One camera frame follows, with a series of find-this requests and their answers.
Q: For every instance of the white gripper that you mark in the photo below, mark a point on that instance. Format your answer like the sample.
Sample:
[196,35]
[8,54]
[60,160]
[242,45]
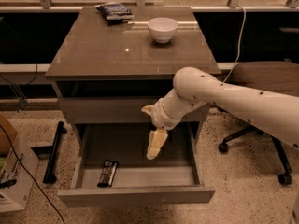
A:
[163,117]

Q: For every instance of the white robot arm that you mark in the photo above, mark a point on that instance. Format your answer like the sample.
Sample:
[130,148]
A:
[271,112]

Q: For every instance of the open grey bottom drawer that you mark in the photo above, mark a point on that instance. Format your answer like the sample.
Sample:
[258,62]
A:
[174,177]

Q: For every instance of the grey drawer cabinet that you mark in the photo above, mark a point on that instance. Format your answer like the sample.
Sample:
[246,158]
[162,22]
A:
[99,59]

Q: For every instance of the closed grey upper drawer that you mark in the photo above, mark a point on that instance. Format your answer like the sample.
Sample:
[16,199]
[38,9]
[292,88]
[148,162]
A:
[101,110]

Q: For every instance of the white ceramic bowl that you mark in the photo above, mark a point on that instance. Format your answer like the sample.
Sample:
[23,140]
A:
[162,29]

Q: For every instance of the black bar on floor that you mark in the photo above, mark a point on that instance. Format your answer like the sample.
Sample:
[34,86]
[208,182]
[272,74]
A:
[50,177]

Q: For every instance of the blue snack bag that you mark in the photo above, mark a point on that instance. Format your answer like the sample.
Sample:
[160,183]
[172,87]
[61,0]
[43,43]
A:
[115,12]

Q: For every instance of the brown office chair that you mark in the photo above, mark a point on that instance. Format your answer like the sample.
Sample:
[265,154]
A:
[275,76]

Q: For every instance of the brown cardboard box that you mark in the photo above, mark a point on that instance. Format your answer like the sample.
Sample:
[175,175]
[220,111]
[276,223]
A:
[8,135]

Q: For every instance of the white cardboard box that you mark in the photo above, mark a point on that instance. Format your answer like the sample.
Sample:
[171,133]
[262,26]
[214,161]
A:
[15,197]

